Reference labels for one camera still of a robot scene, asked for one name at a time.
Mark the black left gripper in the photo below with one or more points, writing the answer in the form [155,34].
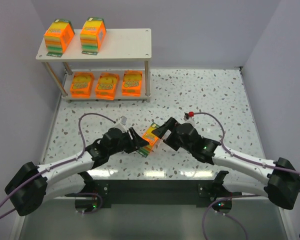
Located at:
[130,141]

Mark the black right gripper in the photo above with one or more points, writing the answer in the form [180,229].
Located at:
[172,133]

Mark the multicolour sponge pack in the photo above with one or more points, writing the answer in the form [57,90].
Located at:
[153,141]
[58,37]
[92,35]

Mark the orange round sponge box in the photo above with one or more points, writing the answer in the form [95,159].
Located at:
[81,85]
[132,83]
[106,86]

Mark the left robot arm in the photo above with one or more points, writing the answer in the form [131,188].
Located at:
[29,186]

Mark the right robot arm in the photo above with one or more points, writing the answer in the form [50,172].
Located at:
[277,180]

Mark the white two-tier shelf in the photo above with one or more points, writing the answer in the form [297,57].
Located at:
[120,47]

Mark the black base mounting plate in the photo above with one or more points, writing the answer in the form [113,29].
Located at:
[157,192]

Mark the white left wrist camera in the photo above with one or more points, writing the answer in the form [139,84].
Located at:
[121,124]

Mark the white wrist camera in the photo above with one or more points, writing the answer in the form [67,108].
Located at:
[190,117]
[121,124]

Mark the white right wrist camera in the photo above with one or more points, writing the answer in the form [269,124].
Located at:
[190,117]

